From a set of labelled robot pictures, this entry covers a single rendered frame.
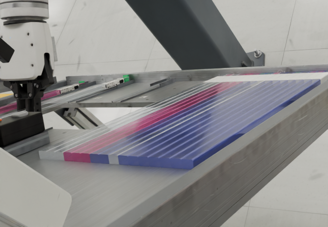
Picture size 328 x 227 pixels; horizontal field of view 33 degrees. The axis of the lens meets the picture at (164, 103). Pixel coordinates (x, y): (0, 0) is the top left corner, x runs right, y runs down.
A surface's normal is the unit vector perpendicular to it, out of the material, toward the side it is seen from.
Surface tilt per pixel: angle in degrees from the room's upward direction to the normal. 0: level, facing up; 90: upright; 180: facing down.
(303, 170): 0
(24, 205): 90
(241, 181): 90
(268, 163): 90
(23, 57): 34
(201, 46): 90
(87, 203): 46
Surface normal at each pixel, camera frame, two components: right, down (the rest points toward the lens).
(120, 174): -0.13, -0.97
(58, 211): 0.83, 0.00
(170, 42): -0.12, 0.84
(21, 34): -0.50, -0.01
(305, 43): -0.48, -0.52
